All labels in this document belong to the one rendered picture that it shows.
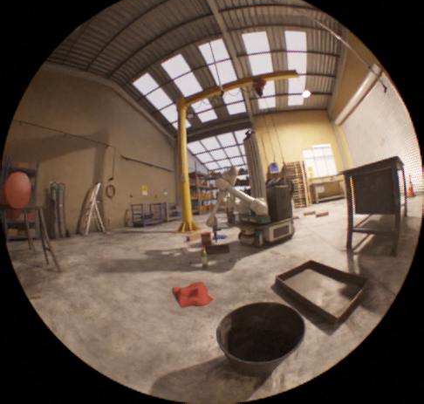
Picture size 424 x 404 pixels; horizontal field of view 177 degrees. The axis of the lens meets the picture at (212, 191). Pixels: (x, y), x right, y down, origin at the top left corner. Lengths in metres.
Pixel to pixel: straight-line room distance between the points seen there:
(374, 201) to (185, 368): 1.86
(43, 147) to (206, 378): 5.85
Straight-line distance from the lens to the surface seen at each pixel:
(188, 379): 0.74
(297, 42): 7.67
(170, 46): 6.97
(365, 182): 1.72
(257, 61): 7.30
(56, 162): 5.55
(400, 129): 6.68
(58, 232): 4.87
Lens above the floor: 0.70
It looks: 5 degrees up
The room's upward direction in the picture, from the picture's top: 6 degrees counter-clockwise
